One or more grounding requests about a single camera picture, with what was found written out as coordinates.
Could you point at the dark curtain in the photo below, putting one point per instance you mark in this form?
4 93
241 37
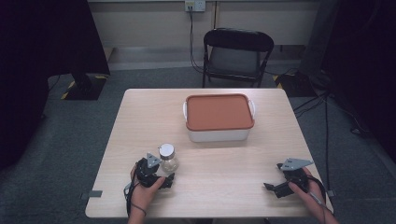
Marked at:
37 62
367 62

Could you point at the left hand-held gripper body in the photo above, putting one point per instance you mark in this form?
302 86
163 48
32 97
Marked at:
144 171

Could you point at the white wall socket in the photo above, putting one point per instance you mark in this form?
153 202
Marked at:
195 5

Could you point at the black stand base yellow stripes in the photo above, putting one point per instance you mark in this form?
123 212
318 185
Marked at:
90 88
295 85

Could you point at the person's left hand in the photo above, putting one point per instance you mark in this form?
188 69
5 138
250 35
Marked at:
144 196

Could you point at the person's right hand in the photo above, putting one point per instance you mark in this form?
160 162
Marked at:
308 199

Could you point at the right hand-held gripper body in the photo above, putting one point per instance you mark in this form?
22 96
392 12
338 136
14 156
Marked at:
295 174

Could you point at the glass jar with silver lid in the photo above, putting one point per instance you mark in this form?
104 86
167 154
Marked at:
169 163

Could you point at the black folding chair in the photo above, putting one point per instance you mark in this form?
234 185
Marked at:
238 40

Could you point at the white storage box orange lid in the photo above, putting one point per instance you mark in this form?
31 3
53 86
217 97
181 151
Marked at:
230 112

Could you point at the grey table bracket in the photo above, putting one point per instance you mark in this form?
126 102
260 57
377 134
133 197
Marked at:
331 193
92 194

